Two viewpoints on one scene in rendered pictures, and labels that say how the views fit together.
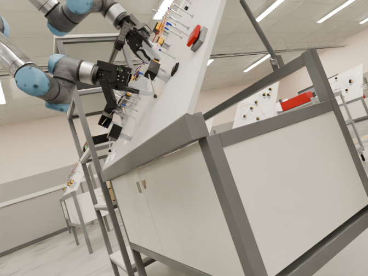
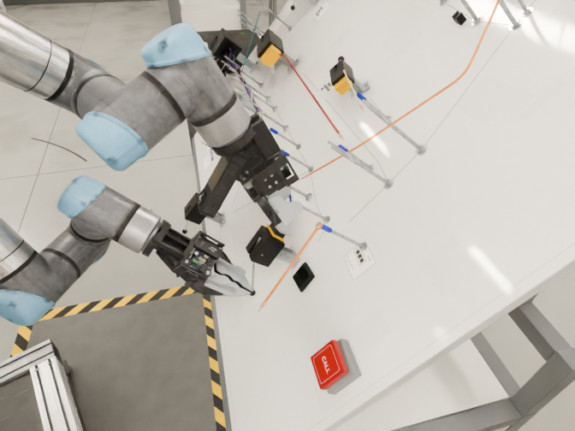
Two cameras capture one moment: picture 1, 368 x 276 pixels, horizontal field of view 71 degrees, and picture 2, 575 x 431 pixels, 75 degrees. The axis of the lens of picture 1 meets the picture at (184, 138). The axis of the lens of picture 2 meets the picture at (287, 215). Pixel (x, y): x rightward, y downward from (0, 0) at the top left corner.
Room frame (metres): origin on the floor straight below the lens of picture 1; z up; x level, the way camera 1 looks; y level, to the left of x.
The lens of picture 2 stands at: (0.48, -0.13, 1.62)
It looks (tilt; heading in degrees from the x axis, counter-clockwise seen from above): 41 degrees down; 15
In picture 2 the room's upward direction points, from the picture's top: 2 degrees clockwise
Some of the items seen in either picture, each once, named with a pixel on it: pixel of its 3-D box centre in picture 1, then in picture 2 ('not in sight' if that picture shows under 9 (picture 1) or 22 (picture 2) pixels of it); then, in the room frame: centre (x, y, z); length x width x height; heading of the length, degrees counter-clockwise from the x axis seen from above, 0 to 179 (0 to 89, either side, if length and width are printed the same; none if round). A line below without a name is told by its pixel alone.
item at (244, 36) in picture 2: (107, 141); (222, 50); (1.97, 0.56, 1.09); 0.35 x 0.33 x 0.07; 30
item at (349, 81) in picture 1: (344, 104); not in sight; (6.86, -4.31, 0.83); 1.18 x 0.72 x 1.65; 33
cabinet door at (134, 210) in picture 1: (133, 210); not in sight; (1.39, 0.38, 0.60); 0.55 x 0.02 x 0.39; 30
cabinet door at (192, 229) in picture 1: (178, 212); not in sight; (0.92, 0.10, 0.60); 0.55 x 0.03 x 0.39; 30
